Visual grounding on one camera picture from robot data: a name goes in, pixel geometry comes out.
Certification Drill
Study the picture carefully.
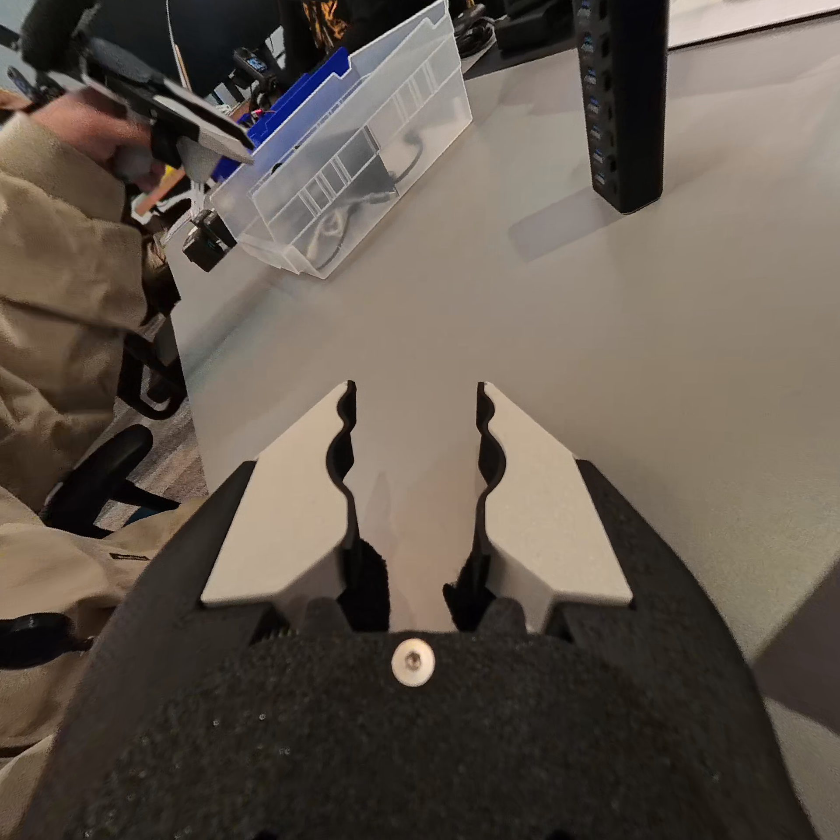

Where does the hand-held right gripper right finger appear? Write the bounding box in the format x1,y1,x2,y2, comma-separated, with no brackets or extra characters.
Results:
444,382,634,632

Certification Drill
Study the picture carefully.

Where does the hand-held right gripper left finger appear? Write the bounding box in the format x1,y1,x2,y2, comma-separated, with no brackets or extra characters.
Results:
200,381,389,632

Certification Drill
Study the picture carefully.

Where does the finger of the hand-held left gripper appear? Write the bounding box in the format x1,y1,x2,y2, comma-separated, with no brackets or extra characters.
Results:
152,94,253,148
176,121,257,186

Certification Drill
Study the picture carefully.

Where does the grey USB hub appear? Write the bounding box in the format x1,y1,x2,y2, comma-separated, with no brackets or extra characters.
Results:
276,128,398,198

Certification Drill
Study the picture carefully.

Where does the clear plastic bin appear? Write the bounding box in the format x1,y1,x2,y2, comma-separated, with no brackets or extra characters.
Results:
210,0,473,281

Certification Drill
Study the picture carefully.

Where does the black USB hub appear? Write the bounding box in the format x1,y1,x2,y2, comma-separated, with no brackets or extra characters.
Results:
573,0,670,215

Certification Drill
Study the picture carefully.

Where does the person's left forearm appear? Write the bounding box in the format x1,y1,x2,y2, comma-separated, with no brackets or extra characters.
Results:
0,112,173,513

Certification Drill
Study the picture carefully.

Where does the person's left hand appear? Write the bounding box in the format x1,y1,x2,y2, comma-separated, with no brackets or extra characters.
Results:
31,87,166,193

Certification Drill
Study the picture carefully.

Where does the black power adapter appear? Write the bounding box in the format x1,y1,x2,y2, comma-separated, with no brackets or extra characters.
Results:
182,209,238,273

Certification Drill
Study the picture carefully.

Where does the blue bin with white tag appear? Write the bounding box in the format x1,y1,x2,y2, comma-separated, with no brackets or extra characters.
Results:
213,47,352,181

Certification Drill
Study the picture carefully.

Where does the black office chair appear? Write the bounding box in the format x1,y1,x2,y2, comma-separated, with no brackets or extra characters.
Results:
39,328,191,539

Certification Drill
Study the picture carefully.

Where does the black desk mat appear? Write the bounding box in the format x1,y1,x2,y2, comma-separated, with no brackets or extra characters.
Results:
459,39,592,80

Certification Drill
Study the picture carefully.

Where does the black USB cable grey plug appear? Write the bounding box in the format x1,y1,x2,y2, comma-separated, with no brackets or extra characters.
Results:
305,131,427,266

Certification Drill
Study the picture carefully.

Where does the black charger cable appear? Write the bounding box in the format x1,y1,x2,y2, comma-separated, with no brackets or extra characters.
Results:
453,7,503,56

